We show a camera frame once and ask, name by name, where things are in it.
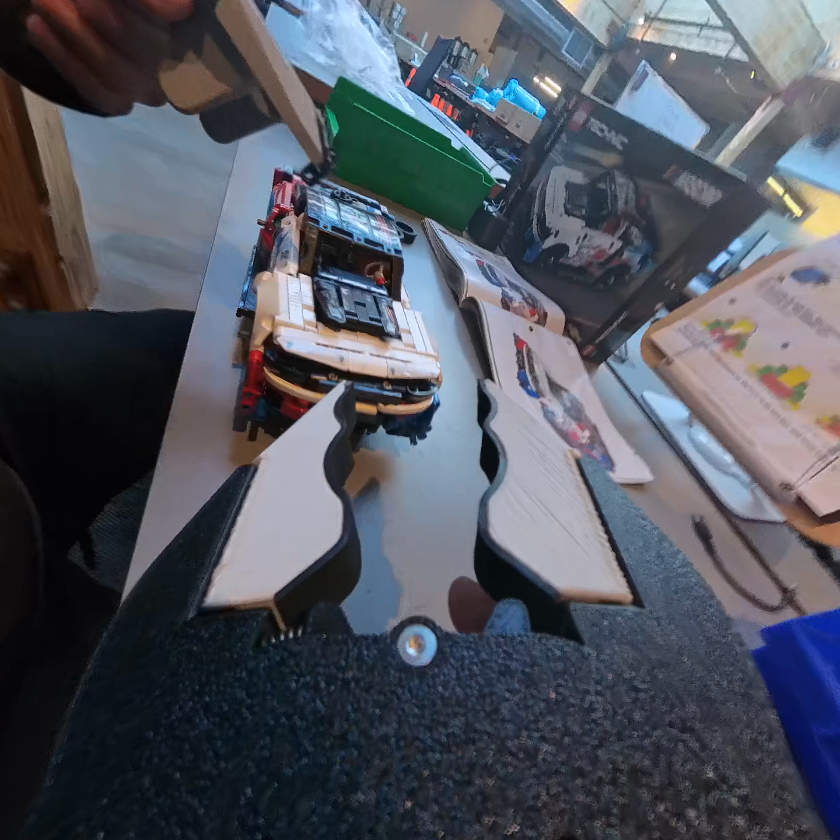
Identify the black usb cable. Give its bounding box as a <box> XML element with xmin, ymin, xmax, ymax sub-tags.
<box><xmin>692</xmin><ymin>515</ymin><xmax>805</xmax><ymax>614</ymax></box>

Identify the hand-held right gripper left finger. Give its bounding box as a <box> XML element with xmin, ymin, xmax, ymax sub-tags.
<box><xmin>202</xmin><ymin>382</ymin><xmax>363</xmax><ymax>632</ymax></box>

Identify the open building instruction booklet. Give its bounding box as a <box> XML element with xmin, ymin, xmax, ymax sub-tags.
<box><xmin>420</xmin><ymin>218</ymin><xmax>654</xmax><ymax>485</ymax></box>

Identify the wooden building post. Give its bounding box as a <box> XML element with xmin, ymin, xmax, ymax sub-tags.
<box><xmin>0</xmin><ymin>72</ymin><xmax>99</xmax><ymax>312</ymax></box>

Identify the race car set box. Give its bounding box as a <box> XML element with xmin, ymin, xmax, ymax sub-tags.
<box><xmin>502</xmin><ymin>98</ymin><xmax>769</xmax><ymax>365</ymax></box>

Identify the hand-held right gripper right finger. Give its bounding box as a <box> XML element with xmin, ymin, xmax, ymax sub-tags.
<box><xmin>474</xmin><ymin>379</ymin><xmax>636</xmax><ymax>643</ymax></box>

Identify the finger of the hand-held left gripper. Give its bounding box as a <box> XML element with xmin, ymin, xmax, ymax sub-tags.
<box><xmin>215</xmin><ymin>0</ymin><xmax>334</xmax><ymax>168</ymax></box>

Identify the printed paper instruction sheet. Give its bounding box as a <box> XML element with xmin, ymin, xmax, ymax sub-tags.
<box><xmin>650</xmin><ymin>236</ymin><xmax>840</xmax><ymax>519</ymax></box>

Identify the white board panel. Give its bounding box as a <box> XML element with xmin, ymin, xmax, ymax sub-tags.
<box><xmin>616</xmin><ymin>59</ymin><xmax>711</xmax><ymax>151</ymax></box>

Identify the person's left hand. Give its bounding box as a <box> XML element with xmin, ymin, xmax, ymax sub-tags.
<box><xmin>25</xmin><ymin>0</ymin><xmax>196</xmax><ymax>118</ymax></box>

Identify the brick-built toy race car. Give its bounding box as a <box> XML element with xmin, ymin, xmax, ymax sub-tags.
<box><xmin>233</xmin><ymin>165</ymin><xmax>444</xmax><ymax>447</ymax></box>

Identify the clear plastic sheet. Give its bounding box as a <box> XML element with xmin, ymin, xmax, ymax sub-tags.
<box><xmin>295</xmin><ymin>0</ymin><xmax>416</xmax><ymax>114</ymax></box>

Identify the large blue plastic bin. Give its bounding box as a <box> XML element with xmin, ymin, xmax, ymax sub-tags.
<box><xmin>751</xmin><ymin>607</ymin><xmax>840</xmax><ymax>834</ymax></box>

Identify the person's right hand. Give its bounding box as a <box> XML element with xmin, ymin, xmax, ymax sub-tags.
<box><xmin>448</xmin><ymin>576</ymin><xmax>497</xmax><ymax>635</ymax></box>

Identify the green plastic bin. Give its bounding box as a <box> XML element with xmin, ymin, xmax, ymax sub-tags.
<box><xmin>325</xmin><ymin>77</ymin><xmax>500</xmax><ymax>231</ymax></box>

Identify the silver flat stand base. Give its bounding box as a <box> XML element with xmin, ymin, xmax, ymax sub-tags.
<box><xmin>640</xmin><ymin>390</ymin><xmax>785</xmax><ymax>522</ymax></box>

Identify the person's left forearm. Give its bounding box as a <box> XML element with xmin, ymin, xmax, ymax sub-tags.
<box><xmin>0</xmin><ymin>0</ymin><xmax>126</xmax><ymax>119</ymax></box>

